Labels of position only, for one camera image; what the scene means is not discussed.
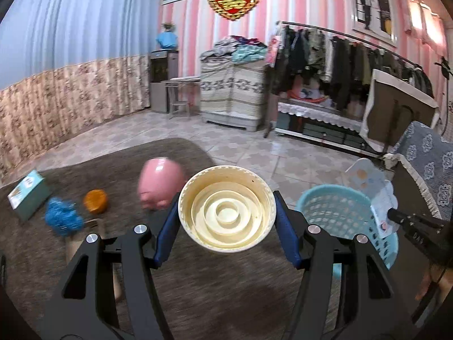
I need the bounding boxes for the blue covered water bottle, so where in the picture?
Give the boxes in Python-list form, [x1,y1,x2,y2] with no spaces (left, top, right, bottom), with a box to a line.
[156,23,178,51]

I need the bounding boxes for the row of hanging clothes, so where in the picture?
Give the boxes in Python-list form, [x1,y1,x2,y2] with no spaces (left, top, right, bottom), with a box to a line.
[272,25,434,114]

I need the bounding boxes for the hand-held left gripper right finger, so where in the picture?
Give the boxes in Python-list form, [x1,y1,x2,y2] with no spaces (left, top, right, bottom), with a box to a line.
[272,190,414,340]

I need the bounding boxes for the pink hanging bag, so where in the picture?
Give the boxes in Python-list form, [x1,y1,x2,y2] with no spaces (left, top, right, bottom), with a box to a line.
[265,32,284,66]

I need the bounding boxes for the metal clothes rack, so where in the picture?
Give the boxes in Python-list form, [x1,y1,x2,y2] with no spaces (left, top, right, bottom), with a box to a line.
[264,21,425,139]

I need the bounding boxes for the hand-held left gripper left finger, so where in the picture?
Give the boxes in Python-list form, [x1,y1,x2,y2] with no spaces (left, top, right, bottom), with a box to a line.
[42,193,185,340]

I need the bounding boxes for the white lace cloth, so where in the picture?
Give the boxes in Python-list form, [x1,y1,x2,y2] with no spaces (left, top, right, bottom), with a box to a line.
[277,101,365,131]

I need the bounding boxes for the small metal stool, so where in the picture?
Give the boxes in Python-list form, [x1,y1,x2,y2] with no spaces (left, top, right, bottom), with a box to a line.
[163,77,202,119]

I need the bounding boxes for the pink piggy bank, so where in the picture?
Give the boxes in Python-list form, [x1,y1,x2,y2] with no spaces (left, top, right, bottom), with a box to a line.
[137,156,186,210]

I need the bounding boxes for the light blue plastic basket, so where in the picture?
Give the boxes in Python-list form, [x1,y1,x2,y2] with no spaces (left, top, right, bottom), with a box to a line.
[295,184,399,287]

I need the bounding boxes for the black tripod stand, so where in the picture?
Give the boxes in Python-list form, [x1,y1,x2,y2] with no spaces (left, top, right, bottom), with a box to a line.
[435,56,453,137]

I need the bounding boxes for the framed wall poster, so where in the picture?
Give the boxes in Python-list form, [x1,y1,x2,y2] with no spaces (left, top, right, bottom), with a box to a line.
[350,0,399,47]

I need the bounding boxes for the orange round container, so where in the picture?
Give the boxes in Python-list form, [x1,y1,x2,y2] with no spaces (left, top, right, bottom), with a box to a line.
[83,189,110,215]

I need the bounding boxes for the brown board with white cover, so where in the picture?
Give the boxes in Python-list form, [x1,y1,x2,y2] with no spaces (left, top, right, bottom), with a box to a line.
[360,69,440,156]

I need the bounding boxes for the blue mesh scrubber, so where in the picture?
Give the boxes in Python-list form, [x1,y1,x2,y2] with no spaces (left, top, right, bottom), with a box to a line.
[44,197,85,238]

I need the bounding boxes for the cloth covered cabinet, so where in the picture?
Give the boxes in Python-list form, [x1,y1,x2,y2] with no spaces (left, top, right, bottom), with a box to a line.
[200,57,268,132]

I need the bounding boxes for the blue and floral curtain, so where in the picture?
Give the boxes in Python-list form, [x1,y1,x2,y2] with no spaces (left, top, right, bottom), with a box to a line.
[0,0,163,181]

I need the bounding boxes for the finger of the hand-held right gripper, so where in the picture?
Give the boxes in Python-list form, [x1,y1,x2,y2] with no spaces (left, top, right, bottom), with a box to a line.
[387,208,419,226]

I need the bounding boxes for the cream ridged bowl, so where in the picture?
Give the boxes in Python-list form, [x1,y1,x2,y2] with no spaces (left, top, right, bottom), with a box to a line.
[178,165,277,254]

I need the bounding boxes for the low dark cabinet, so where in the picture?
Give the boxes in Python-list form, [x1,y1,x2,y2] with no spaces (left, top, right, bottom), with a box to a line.
[275,101,383,156]

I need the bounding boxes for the red and pink bundle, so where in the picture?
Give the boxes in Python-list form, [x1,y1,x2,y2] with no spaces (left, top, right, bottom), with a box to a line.
[287,78,335,109]

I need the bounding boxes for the teal tissue box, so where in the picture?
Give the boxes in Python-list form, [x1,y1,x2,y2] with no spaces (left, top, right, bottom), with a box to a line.
[7,170,51,221]

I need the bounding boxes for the grey patterned sofa cover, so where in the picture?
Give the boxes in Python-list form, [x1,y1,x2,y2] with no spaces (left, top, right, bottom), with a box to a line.
[384,120,453,220]

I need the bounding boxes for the pink sheer curtain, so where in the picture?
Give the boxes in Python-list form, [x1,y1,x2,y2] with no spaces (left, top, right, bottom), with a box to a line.
[400,0,450,54]

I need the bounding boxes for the pile of folded clothes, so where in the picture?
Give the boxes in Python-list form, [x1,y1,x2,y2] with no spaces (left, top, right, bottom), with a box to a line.
[200,36,268,65]

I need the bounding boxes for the person's right hand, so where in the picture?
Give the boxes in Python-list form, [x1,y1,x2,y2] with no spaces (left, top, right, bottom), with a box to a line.
[415,264,447,301]

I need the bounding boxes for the grey water dispenser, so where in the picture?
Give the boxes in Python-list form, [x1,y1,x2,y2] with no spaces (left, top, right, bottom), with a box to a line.
[150,50,179,114]

